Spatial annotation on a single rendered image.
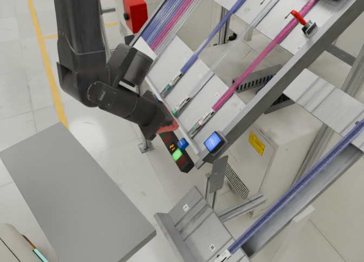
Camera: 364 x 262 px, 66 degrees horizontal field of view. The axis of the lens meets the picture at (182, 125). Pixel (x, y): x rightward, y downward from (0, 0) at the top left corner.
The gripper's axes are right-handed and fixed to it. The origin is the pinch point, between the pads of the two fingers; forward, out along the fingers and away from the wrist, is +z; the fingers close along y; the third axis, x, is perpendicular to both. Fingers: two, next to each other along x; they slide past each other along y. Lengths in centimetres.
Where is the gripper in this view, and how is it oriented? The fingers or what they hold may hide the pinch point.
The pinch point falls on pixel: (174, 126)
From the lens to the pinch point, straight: 64.9
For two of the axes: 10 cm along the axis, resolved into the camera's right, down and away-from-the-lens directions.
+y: -4.4, -6.3, 6.4
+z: 6.2, 3.0, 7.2
